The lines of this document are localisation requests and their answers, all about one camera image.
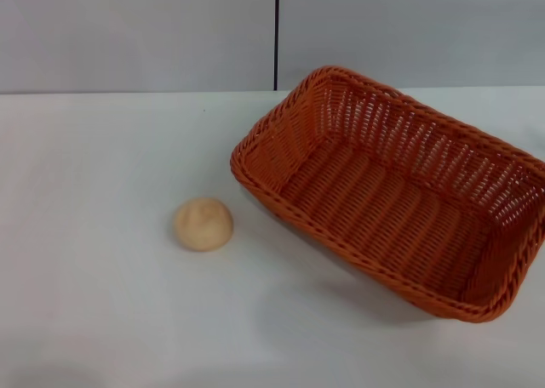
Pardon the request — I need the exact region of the round beige bread roll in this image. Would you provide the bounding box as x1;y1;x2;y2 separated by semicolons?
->
173;197;235;252

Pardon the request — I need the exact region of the black vertical wall seam strip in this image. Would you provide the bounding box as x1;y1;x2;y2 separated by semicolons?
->
273;0;281;92

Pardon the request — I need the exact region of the orange woven plastic basket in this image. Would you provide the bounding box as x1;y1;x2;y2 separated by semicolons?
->
230;65;545;324

